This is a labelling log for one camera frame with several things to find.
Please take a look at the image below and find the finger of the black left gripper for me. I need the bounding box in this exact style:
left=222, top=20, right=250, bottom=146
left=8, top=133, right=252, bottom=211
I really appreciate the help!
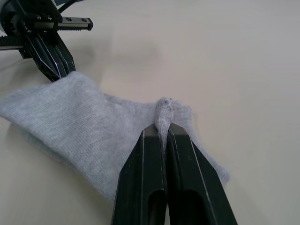
left=38, top=32, right=76, bottom=79
left=24, top=35, right=61, bottom=83

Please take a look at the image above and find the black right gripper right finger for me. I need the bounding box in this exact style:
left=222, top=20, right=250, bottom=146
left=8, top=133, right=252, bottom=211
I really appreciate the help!
left=165, top=123, right=239, bottom=225

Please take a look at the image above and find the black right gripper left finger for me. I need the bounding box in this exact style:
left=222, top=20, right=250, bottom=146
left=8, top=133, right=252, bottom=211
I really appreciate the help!
left=111, top=124, right=170, bottom=225

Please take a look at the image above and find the light grey sock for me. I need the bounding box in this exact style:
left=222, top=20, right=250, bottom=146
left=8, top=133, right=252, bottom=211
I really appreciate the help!
left=0, top=71, right=232, bottom=203

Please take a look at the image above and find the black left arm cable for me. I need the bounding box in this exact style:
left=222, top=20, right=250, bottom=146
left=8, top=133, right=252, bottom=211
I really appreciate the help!
left=57, top=0, right=83, bottom=12

